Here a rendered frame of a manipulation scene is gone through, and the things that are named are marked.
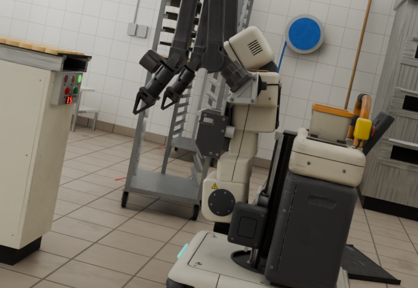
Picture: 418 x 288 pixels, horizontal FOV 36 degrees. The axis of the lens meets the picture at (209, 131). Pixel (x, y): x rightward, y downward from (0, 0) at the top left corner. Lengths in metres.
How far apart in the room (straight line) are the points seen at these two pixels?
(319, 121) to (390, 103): 3.39
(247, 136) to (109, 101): 4.78
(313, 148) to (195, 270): 0.60
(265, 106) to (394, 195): 3.57
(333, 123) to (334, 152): 0.18
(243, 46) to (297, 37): 4.23
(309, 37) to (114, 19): 2.11
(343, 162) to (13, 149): 1.33
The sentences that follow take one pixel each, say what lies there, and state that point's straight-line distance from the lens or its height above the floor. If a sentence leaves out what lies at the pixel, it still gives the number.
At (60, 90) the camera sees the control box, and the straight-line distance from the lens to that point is 2.67.
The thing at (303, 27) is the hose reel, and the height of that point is 1.51.
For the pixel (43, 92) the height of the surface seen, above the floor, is 0.74.
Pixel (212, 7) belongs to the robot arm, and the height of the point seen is 1.19.
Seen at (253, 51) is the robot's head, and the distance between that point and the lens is 2.33.
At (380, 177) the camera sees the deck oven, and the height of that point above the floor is 0.31.
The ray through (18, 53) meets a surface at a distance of 2.69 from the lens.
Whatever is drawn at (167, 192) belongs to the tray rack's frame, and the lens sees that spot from 3.98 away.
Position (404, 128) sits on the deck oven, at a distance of 5.72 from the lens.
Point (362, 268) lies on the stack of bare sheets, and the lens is 3.85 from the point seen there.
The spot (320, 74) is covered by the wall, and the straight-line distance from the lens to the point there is 6.68.
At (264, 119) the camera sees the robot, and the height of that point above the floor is 0.83.
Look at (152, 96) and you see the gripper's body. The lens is 2.23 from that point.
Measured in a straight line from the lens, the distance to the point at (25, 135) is 2.68.
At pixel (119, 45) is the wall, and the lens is 7.04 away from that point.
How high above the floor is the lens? 1.01
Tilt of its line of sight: 6 degrees down
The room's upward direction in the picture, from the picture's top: 12 degrees clockwise
